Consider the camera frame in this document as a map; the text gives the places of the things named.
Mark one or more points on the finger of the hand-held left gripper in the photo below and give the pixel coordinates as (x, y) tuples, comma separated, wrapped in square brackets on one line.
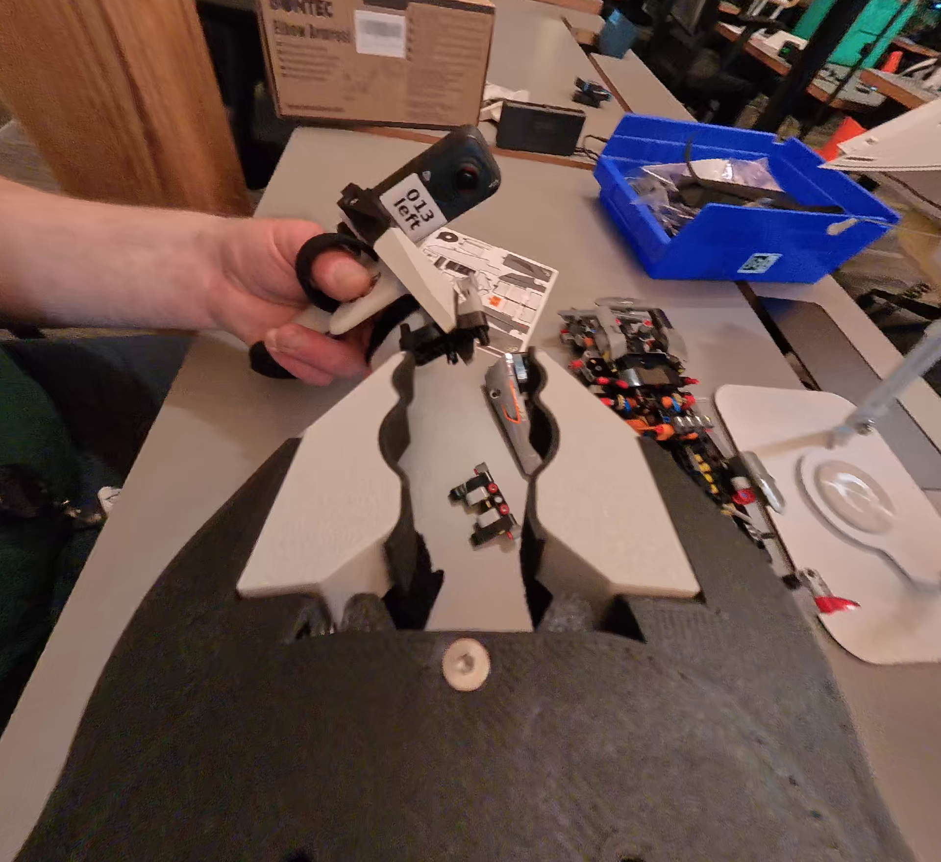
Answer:
[(419, 274)]

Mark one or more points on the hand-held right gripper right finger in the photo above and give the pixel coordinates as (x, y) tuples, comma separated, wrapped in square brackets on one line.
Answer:
[(610, 509)]

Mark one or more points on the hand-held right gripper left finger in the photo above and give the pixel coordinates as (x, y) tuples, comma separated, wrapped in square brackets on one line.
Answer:
[(323, 509)]

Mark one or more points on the black lego beam assembly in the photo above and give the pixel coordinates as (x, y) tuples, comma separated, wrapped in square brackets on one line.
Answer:
[(434, 344)]

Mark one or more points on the black lego assembly red pins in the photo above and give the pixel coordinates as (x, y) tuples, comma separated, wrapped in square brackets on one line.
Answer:
[(485, 505)]

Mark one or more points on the person's left forearm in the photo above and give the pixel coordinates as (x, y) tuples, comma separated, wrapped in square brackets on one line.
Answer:
[(110, 252)]

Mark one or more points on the lego sticker sheet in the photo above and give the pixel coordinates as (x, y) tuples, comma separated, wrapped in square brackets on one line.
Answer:
[(514, 288)]

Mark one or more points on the grey lego panels orange stripes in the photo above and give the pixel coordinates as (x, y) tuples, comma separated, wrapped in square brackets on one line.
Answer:
[(511, 413)]

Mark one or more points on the large lego vehicle model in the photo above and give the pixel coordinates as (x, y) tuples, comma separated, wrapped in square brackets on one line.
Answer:
[(639, 362)]

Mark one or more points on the cardboard box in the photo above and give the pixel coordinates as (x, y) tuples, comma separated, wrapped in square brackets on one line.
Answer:
[(331, 68)]

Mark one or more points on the clear plastic bags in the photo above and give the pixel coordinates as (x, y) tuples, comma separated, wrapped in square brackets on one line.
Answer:
[(676, 193)]

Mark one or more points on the white rounded board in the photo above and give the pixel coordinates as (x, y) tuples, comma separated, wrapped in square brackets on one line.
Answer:
[(845, 583)]

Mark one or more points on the person's dark trousers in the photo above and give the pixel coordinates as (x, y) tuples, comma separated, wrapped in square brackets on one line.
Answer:
[(88, 399)]

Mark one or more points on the blue plastic bin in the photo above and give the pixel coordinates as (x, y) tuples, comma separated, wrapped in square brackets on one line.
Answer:
[(735, 244)]

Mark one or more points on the black pole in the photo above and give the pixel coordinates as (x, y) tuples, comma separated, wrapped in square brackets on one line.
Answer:
[(831, 31)]

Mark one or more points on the green plastic case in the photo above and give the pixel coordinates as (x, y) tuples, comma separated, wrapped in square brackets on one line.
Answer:
[(860, 24)]

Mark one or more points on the wooden post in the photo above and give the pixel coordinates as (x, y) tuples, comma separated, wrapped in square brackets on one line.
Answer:
[(110, 68)]

